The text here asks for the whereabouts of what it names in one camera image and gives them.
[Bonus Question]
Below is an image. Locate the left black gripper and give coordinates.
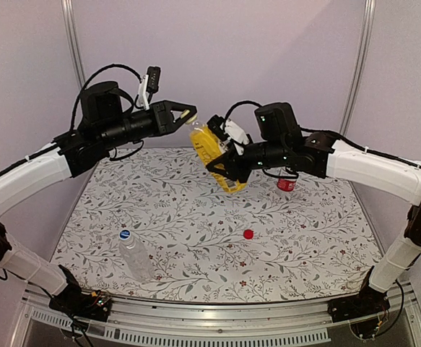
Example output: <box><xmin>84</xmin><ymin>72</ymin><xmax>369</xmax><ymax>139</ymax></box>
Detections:
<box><xmin>98</xmin><ymin>98</ymin><xmax>196</xmax><ymax>149</ymax></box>

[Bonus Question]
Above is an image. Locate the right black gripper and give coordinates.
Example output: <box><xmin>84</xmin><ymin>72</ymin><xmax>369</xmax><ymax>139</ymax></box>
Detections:
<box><xmin>208</xmin><ymin>138</ymin><xmax>289</xmax><ymax>181</ymax></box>

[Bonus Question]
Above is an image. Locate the yellow juice bottle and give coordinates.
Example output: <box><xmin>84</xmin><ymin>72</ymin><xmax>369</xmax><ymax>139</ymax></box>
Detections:
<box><xmin>189</xmin><ymin>120</ymin><xmax>246</xmax><ymax>193</ymax></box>

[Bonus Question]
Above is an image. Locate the clear bottle red label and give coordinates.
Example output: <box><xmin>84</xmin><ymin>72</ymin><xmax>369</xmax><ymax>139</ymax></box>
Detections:
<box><xmin>277</xmin><ymin>168</ymin><xmax>299</xmax><ymax>192</ymax></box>

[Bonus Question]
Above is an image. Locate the red bottle cap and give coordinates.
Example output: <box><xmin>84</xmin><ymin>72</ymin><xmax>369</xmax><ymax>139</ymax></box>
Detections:
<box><xmin>243</xmin><ymin>229</ymin><xmax>254</xmax><ymax>240</ymax></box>

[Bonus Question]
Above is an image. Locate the clear bottle blue cap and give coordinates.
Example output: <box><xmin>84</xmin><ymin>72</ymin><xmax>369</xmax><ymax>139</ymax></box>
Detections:
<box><xmin>118</xmin><ymin>229</ymin><xmax>154</xmax><ymax>283</ymax></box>

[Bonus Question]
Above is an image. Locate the beige bottle cap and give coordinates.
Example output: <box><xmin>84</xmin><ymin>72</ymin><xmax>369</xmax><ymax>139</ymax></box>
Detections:
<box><xmin>180</xmin><ymin>110</ymin><xmax>197</xmax><ymax>124</ymax></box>

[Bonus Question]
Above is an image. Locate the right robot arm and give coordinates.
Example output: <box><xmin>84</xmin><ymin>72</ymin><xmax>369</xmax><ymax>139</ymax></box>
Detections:
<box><xmin>206</xmin><ymin>103</ymin><xmax>421</xmax><ymax>315</ymax></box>

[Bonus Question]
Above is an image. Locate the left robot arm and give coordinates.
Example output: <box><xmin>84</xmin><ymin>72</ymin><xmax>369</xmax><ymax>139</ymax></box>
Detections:
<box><xmin>0</xmin><ymin>81</ymin><xmax>197</xmax><ymax>314</ymax></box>

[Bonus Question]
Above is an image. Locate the floral table mat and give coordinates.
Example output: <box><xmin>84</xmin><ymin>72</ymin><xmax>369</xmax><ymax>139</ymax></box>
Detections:
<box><xmin>52</xmin><ymin>148</ymin><xmax>381</xmax><ymax>303</ymax></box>

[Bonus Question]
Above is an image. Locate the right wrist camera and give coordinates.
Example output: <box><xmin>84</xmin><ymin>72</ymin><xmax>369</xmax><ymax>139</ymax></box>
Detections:
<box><xmin>207</xmin><ymin>114</ymin><xmax>253</xmax><ymax>145</ymax></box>

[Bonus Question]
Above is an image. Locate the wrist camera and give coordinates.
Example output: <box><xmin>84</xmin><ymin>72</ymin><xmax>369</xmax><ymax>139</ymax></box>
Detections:
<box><xmin>207</xmin><ymin>114</ymin><xmax>253</xmax><ymax>145</ymax></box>
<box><xmin>134</xmin><ymin>66</ymin><xmax>161</xmax><ymax>110</ymax></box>

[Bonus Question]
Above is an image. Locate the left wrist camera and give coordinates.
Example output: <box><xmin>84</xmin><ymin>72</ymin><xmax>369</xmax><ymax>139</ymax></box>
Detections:
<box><xmin>134</xmin><ymin>66</ymin><xmax>161</xmax><ymax>110</ymax></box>

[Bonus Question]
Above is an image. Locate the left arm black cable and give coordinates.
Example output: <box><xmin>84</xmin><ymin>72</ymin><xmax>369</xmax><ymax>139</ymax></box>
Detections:
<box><xmin>69</xmin><ymin>64</ymin><xmax>144</xmax><ymax>131</ymax></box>

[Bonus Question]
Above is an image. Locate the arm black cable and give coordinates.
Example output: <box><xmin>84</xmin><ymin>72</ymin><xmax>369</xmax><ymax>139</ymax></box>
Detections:
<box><xmin>224</xmin><ymin>100</ymin><xmax>264</xmax><ymax>120</ymax></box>
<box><xmin>69</xmin><ymin>64</ymin><xmax>144</xmax><ymax>131</ymax></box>

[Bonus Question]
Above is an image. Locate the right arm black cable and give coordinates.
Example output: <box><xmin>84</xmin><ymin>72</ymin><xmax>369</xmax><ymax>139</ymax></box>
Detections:
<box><xmin>224</xmin><ymin>100</ymin><xmax>264</xmax><ymax>120</ymax></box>

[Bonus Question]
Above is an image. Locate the left aluminium frame post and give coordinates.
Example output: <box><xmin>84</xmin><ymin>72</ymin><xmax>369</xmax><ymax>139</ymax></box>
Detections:
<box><xmin>61</xmin><ymin>0</ymin><xmax>85</xmax><ymax>87</ymax></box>

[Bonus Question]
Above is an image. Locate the aluminium frame post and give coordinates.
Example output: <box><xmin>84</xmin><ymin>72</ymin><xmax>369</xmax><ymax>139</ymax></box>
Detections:
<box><xmin>339</xmin><ymin>0</ymin><xmax>376</xmax><ymax>135</ymax></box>
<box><xmin>61</xmin><ymin>0</ymin><xmax>85</xmax><ymax>87</ymax></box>

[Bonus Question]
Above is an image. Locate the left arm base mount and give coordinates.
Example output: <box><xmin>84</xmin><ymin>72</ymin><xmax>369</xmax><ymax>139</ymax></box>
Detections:
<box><xmin>49</xmin><ymin>265</ymin><xmax>112</xmax><ymax>322</ymax></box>

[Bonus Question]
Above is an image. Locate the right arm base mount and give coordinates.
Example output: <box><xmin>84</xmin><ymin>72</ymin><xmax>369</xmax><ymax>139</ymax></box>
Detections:
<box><xmin>327</xmin><ymin>283</ymin><xmax>390</xmax><ymax>322</ymax></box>

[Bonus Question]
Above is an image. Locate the right aluminium frame post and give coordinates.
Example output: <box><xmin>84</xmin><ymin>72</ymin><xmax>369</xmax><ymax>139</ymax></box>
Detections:
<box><xmin>339</xmin><ymin>0</ymin><xmax>376</xmax><ymax>135</ymax></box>

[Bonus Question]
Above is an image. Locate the front aluminium rail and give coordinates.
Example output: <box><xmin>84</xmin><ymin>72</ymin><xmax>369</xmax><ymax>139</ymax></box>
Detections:
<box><xmin>10</xmin><ymin>280</ymin><xmax>421</xmax><ymax>346</ymax></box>

